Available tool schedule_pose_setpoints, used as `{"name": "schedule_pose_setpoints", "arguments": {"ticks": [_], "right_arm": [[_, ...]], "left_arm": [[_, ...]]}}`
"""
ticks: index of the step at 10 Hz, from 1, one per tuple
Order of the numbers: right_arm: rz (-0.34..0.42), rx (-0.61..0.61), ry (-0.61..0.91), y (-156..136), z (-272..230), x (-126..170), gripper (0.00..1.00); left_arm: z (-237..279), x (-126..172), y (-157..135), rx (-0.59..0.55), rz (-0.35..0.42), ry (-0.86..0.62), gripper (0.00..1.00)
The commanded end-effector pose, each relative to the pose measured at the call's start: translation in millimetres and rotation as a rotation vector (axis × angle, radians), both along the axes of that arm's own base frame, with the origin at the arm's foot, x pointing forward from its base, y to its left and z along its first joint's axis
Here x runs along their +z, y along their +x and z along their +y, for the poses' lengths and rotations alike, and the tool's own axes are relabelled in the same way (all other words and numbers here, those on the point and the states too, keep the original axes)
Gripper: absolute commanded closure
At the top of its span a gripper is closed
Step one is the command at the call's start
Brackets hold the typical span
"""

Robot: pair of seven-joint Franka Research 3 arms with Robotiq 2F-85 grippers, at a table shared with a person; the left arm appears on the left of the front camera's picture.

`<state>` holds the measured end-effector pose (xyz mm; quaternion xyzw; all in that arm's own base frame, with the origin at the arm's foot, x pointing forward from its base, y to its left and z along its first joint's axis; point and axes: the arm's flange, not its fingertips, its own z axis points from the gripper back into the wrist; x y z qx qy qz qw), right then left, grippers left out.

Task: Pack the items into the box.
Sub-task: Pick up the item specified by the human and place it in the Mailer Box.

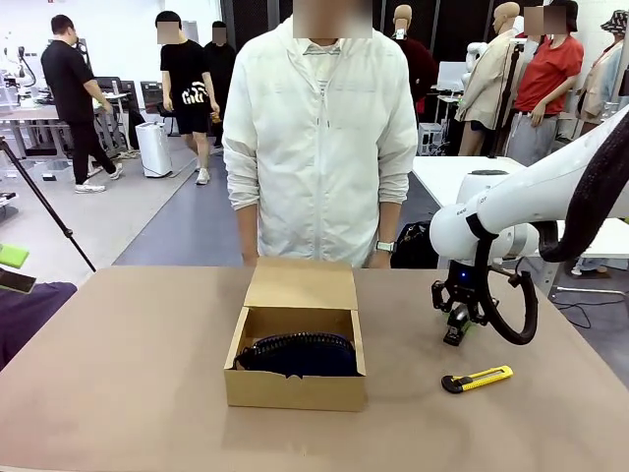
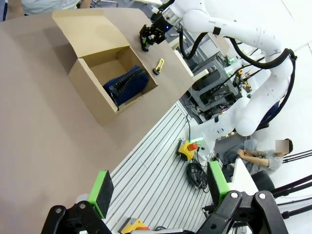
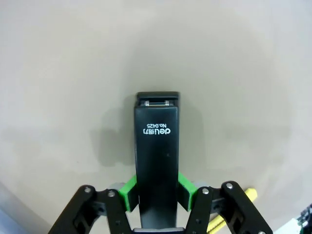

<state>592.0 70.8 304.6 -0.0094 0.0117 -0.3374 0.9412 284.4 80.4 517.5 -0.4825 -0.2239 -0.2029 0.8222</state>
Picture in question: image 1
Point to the navy blue zip pouch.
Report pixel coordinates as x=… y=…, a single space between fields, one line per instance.
x=304 y=359

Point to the mannequin with bucket hat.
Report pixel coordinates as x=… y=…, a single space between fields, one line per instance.
x=599 y=83

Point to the black upright tripod stand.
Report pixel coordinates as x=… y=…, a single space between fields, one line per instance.
x=506 y=98

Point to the man in black clothes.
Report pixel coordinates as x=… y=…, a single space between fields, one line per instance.
x=74 y=88

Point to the person in printed black tee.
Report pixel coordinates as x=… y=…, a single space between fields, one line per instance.
x=189 y=83

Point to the white wrist watch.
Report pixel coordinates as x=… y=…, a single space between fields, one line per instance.
x=386 y=246

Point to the person in plain black top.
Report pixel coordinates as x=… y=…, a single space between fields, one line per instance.
x=221 y=64

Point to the person's left hand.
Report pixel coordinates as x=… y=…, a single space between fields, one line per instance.
x=381 y=260

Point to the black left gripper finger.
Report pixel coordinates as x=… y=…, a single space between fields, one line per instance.
x=17 y=281
x=12 y=255

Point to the brown cardboard box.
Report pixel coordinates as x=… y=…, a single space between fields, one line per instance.
x=295 y=393

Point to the black slanted tripod leg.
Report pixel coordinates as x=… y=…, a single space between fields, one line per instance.
x=44 y=206

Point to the person in white jacket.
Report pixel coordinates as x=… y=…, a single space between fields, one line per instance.
x=319 y=137

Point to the mannequin in beige jacket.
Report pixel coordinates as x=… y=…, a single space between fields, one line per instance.
x=486 y=83

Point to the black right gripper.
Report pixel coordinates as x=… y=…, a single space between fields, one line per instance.
x=463 y=287

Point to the white table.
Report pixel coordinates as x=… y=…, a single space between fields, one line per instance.
x=442 y=177

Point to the mannequin in dark red top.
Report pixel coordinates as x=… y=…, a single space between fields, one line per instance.
x=417 y=59

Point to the white computer case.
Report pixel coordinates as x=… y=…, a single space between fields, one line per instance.
x=430 y=139

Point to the white air purifier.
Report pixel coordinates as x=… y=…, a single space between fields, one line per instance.
x=153 y=150

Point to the yellow black utility knife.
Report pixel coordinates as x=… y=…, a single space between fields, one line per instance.
x=484 y=379

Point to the person's right forearm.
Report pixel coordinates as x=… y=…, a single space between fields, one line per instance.
x=248 y=228

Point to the person's left forearm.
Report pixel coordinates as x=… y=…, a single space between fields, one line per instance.
x=389 y=218

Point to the black stapler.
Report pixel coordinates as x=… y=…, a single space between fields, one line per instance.
x=456 y=329

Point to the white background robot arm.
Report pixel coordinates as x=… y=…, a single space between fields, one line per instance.
x=17 y=69

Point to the person's right hand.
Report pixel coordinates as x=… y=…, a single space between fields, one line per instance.
x=249 y=259

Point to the grey workshop desk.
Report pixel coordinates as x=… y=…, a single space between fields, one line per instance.
x=24 y=115

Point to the white humanoid robot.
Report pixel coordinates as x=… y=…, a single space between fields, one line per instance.
x=475 y=59

